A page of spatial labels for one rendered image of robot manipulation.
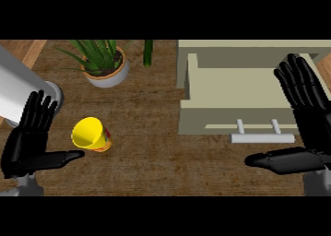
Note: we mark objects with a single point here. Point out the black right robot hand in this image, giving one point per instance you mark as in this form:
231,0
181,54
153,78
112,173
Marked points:
316,123

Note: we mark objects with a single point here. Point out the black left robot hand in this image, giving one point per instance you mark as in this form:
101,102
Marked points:
26,144

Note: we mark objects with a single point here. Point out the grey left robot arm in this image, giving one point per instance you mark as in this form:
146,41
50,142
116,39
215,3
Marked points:
25,186

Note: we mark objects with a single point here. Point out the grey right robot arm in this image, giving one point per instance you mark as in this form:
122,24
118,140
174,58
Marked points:
323,182

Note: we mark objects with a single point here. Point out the yellow cup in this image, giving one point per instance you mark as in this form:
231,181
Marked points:
91,134

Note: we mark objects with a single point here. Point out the beige open drawer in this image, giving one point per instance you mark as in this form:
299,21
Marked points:
236,98

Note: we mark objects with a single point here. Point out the beige cabinet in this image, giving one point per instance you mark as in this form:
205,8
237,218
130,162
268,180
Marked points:
257,49

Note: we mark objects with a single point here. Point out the potted green plant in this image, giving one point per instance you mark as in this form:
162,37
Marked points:
104,63

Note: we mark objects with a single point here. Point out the green plant leaf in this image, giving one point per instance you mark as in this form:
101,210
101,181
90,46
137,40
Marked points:
149,52

